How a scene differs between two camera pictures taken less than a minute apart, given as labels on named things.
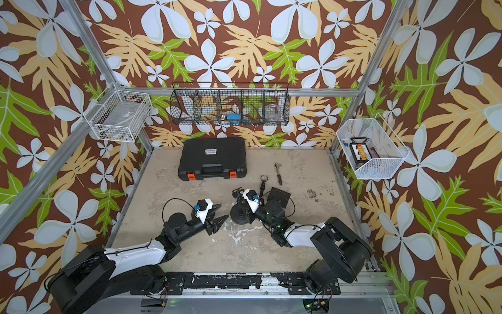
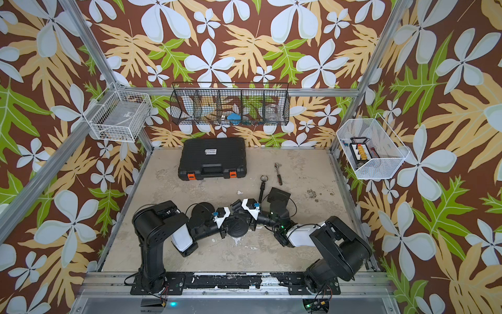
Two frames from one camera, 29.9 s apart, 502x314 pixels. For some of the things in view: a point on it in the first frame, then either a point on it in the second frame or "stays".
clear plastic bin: [372, 149] stays
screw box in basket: [359, 148] stays
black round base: [238, 214] to [237, 227]
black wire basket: [231, 104] stays
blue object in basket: [234, 118] stays
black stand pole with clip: [238, 193] to [235, 206]
